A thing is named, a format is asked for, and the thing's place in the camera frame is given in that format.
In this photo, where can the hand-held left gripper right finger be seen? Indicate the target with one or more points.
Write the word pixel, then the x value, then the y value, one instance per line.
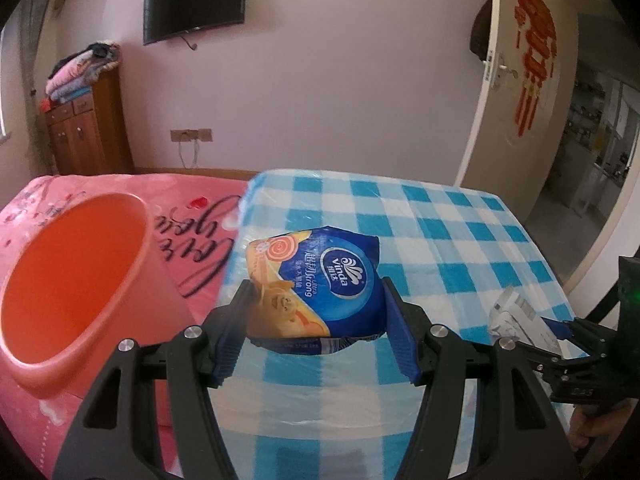
pixel 402 340

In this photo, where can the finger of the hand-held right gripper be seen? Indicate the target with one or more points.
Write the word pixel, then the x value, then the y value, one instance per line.
pixel 575 370
pixel 595 337

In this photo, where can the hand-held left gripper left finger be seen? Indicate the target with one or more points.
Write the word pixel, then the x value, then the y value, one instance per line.
pixel 227 355

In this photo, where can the crushed grey white carton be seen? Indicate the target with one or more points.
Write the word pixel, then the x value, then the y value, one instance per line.
pixel 515 312

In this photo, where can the blue orange tissue pack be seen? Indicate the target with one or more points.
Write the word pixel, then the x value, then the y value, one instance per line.
pixel 330 280

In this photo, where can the orange plastic bucket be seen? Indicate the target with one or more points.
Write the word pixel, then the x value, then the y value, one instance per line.
pixel 65 285

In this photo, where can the person's right hand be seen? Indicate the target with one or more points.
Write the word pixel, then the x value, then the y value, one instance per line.
pixel 615 430

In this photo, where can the blue white checkered tablecloth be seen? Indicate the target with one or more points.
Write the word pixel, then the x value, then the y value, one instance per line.
pixel 425 230

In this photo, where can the pink heart print blanket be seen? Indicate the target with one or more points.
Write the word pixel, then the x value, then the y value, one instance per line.
pixel 125 183

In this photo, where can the white door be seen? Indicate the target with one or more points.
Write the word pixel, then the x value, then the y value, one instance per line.
pixel 500 145

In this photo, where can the brown wooden cabinet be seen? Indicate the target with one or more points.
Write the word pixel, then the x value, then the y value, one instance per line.
pixel 85 130

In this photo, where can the red hanging door decoration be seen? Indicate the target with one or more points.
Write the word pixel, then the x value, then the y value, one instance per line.
pixel 537 30

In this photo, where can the pile of folded clothes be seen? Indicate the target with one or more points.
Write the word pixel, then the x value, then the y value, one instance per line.
pixel 80 72

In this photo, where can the brown hanging bag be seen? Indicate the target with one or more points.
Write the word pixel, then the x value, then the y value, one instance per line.
pixel 481 30

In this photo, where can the grey sheer curtain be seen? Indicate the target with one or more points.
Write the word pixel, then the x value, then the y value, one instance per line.
pixel 37 60

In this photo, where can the window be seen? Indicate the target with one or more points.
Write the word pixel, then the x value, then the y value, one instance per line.
pixel 3 85

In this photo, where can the wooden wall socket panel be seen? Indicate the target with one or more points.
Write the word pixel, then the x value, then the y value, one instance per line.
pixel 192 135

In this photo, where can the black wall television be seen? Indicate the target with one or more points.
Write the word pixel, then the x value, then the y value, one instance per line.
pixel 195 2

